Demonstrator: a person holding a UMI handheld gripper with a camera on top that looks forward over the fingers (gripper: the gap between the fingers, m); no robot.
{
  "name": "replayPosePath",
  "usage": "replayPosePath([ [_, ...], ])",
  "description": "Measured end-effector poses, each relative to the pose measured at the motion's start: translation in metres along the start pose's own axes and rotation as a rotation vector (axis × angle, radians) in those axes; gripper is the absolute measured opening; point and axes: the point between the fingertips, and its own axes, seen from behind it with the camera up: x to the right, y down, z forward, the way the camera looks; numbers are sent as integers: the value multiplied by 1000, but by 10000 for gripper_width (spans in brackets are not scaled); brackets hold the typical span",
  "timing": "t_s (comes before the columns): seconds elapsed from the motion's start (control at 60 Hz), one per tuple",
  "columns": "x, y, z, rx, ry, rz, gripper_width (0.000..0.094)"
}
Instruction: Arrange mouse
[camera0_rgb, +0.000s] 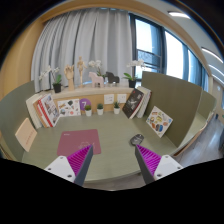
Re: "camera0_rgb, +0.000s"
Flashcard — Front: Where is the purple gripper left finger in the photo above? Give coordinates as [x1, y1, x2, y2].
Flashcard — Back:
[45, 145, 93, 186]

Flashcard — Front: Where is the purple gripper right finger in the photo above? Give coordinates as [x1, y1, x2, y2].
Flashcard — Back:
[135, 145, 182, 184]

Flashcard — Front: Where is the maroon mouse pad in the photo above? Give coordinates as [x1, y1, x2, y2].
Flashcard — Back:
[57, 129, 101, 156]

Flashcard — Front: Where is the dark grey computer mouse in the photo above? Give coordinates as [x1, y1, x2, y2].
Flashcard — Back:
[130, 134, 144, 146]

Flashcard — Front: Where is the colourful sticker board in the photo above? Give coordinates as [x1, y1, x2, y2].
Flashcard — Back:
[146, 106, 173, 137]

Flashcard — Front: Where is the beige card left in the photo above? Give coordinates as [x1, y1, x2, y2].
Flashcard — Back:
[15, 118, 37, 152]

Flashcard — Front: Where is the illustrated sticker card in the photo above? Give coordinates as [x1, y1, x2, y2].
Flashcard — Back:
[58, 99, 81, 117]

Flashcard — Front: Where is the small potted plant left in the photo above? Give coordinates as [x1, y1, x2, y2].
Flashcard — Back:
[85, 105, 92, 117]

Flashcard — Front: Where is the small potted plant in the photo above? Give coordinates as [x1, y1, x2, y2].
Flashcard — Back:
[85, 105, 92, 117]
[97, 103, 104, 115]
[113, 101, 120, 115]

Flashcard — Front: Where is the red white book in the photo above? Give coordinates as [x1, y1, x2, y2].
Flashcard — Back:
[33, 94, 59, 128]

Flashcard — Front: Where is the purple round number sign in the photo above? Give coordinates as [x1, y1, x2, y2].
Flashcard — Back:
[80, 98, 91, 112]

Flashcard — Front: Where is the small potted plant middle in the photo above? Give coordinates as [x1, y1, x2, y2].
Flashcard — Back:
[97, 103, 104, 115]

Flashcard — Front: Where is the small potted plant right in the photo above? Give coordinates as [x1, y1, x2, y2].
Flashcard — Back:
[113, 101, 120, 115]

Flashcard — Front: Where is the green partition panel right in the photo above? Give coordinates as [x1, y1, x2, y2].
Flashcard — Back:
[140, 70, 203, 149]

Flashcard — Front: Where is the black book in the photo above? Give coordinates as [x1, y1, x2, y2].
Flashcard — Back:
[122, 89, 144, 119]

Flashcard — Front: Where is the wooden shelf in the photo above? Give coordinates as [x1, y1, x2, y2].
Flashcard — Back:
[51, 84, 132, 113]

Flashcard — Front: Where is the white book stack right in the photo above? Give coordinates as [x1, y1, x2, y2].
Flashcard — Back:
[136, 86, 152, 118]

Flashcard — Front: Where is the white book left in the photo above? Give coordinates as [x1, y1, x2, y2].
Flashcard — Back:
[26, 94, 42, 129]

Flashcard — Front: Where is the white orchid black pot left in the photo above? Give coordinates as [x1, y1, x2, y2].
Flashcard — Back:
[39, 66, 62, 93]

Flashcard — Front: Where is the white orchid black pot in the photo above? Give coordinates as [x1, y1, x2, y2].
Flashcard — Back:
[123, 59, 145, 88]
[39, 66, 62, 93]

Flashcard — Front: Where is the pink wooden horse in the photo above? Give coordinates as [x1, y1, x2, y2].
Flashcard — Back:
[89, 72, 104, 87]

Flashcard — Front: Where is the dark wooden horse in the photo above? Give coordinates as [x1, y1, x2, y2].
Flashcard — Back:
[106, 72, 120, 84]

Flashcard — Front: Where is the wooden hand model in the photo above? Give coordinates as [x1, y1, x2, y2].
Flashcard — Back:
[64, 65, 74, 91]

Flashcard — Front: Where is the wooden mannequin figure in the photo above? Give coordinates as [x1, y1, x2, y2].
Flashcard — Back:
[77, 57, 87, 86]

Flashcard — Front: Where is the white orchid black pot right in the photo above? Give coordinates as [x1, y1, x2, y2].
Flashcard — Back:
[123, 59, 145, 88]

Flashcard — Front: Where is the white orchid middle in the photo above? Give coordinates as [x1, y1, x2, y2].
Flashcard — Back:
[88, 60, 106, 78]

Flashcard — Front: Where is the grey curtain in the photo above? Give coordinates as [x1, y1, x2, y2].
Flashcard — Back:
[31, 8, 132, 92]

